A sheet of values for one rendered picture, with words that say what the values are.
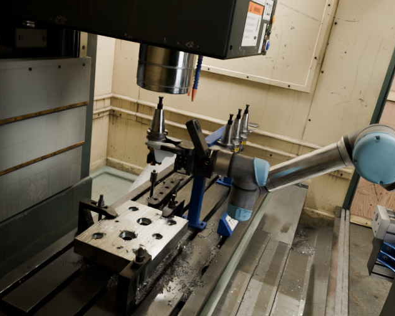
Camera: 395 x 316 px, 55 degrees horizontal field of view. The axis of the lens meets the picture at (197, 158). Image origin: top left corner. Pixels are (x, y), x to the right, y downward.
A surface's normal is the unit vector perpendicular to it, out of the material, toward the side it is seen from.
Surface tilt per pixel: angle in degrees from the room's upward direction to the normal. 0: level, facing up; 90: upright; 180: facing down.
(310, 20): 90
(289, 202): 24
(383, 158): 87
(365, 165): 87
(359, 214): 90
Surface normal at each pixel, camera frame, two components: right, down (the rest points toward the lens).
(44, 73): 0.92, 0.26
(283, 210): 0.00, -0.73
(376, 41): -0.36, 0.27
